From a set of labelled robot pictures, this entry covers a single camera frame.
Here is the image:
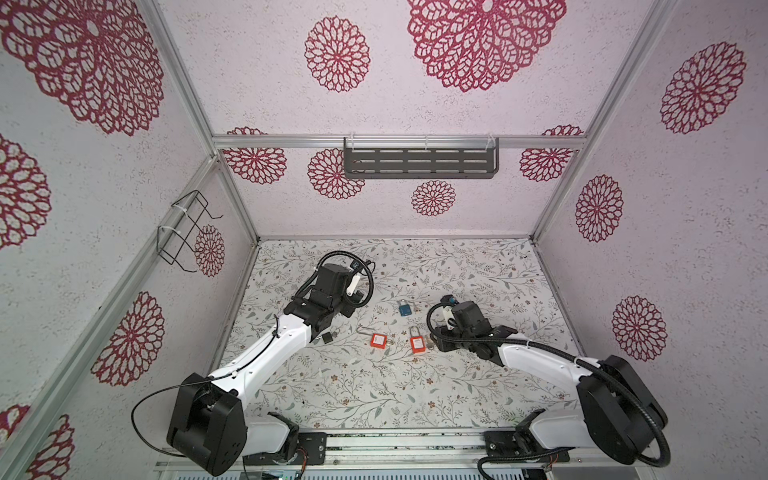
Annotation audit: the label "red padlock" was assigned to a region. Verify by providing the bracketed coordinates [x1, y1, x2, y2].
[409, 326, 427, 355]
[356, 326, 388, 350]

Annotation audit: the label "blue padlock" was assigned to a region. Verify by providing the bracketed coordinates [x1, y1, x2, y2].
[398, 300, 413, 317]

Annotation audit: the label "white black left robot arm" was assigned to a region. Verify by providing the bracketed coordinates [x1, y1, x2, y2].
[166, 259, 374, 476]

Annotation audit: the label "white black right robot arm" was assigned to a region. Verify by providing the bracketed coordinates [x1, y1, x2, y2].
[426, 295, 672, 468]

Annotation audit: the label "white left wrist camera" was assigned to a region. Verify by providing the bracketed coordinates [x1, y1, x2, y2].
[346, 260, 376, 296]

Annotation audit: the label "thin black left cable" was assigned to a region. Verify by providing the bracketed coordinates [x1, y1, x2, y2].
[130, 314, 283, 458]

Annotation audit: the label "dark metal wall shelf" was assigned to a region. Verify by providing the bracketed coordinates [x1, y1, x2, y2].
[342, 138, 499, 180]

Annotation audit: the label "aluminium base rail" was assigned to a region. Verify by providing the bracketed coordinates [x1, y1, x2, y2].
[220, 428, 663, 479]

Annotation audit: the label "black wire wall basket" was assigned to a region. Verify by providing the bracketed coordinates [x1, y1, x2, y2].
[155, 190, 226, 278]

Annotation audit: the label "black corrugated right cable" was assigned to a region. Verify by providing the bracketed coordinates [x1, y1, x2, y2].
[425, 299, 672, 480]

